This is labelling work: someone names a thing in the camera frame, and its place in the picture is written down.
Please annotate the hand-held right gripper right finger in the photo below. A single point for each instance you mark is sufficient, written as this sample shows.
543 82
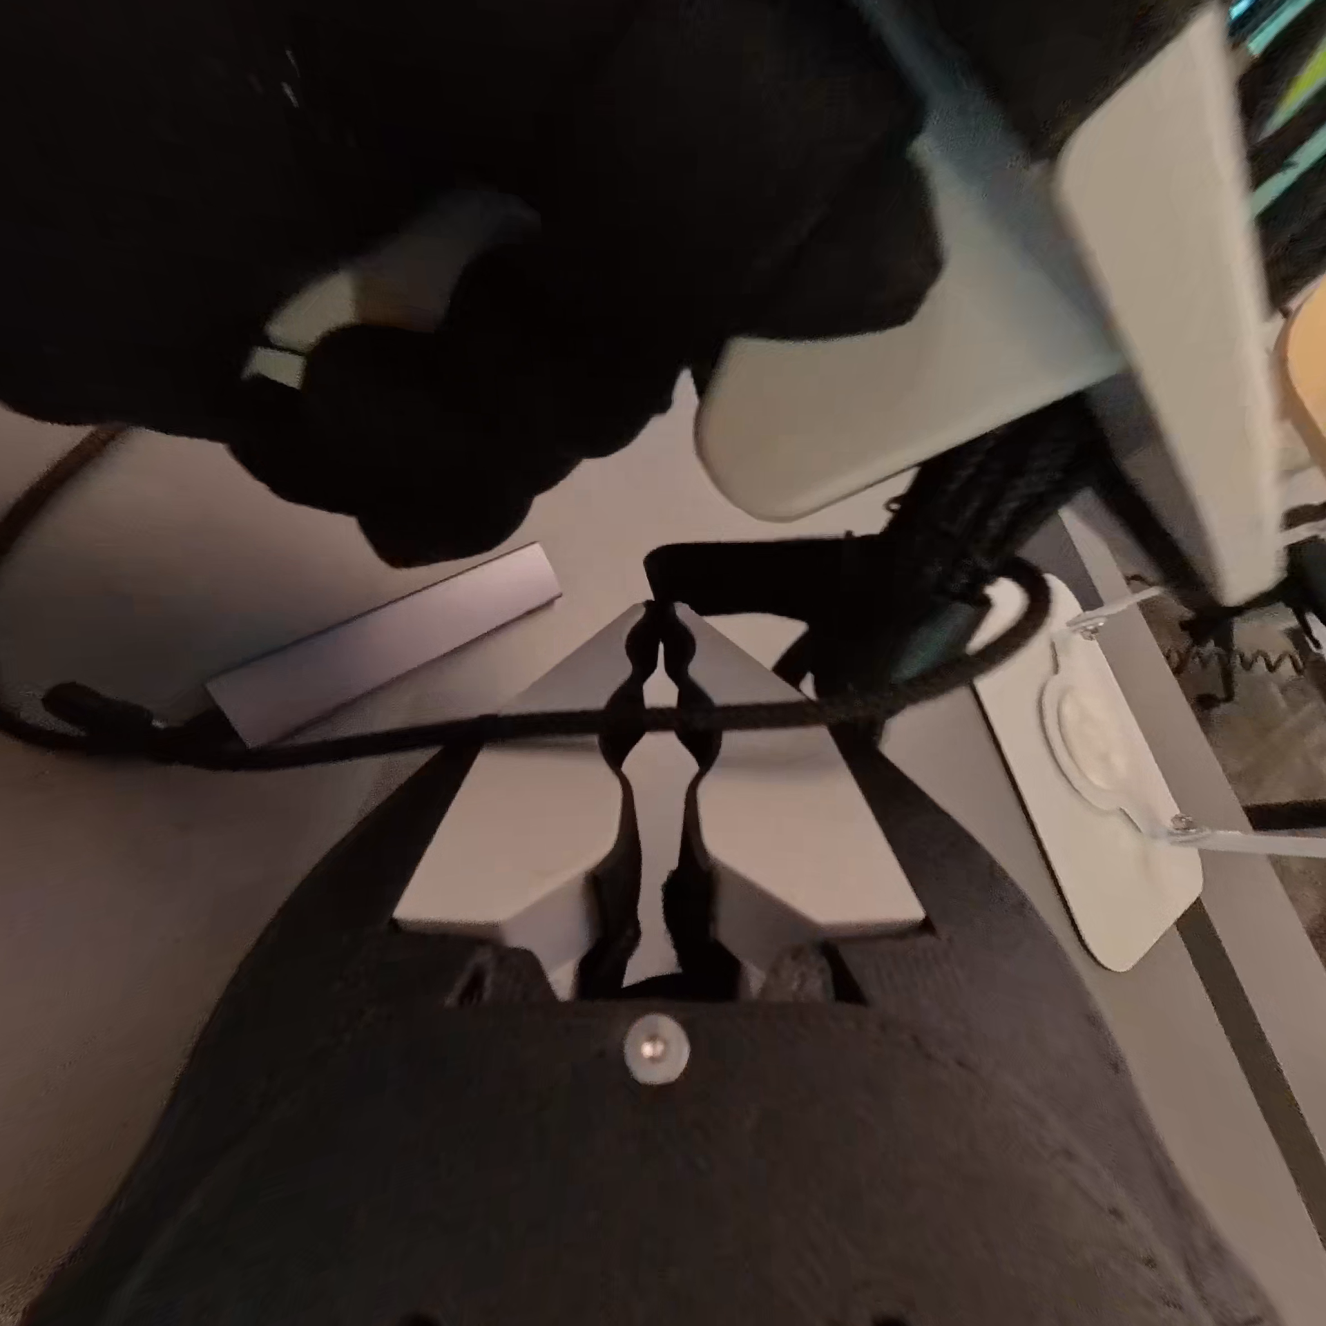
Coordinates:
810 825

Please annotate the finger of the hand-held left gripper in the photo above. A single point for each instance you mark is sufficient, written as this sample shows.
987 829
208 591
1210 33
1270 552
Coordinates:
1182 261

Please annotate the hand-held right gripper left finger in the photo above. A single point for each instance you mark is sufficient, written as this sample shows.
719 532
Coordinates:
506 825

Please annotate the grey usb hub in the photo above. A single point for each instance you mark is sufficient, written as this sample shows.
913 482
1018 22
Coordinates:
393 642

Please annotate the person's left hand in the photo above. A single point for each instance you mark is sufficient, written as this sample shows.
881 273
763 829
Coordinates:
514 205

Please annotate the white tablet stand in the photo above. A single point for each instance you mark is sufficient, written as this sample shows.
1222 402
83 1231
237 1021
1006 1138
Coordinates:
1097 882

